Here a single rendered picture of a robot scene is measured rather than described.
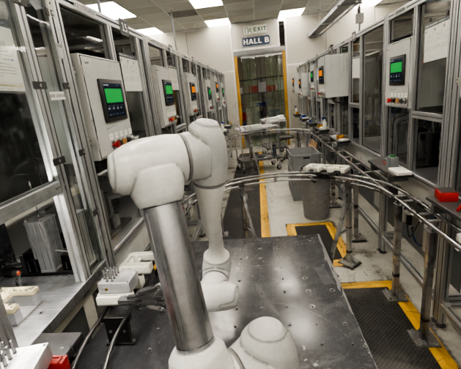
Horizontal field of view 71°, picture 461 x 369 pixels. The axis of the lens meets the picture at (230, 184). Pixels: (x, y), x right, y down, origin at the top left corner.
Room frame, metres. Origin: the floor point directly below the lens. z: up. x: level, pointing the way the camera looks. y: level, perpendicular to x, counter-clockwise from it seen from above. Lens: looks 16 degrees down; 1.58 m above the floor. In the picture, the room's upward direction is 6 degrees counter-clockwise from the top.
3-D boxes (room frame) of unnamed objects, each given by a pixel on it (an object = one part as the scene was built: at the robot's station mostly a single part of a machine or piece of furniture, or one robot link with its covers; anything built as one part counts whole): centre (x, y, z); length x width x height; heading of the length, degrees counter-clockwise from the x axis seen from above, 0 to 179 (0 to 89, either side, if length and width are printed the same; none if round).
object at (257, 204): (5.57, -0.34, 0.01); 5.85 x 0.59 x 0.01; 174
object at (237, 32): (9.13, -1.07, 2.96); 1.23 x 0.08 x 0.68; 84
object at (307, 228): (3.04, -0.83, 0.01); 1.00 x 0.55 x 0.01; 174
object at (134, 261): (1.25, 0.47, 0.84); 0.36 x 0.14 x 0.10; 174
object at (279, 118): (7.71, -1.19, 0.48); 0.84 x 0.58 x 0.97; 2
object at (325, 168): (2.71, -0.84, 0.84); 0.37 x 0.14 x 0.10; 52
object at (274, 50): (9.13, -1.14, 1.31); 1.36 x 0.10 x 2.62; 84
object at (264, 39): (9.08, -1.07, 2.81); 0.75 x 0.04 x 0.25; 84
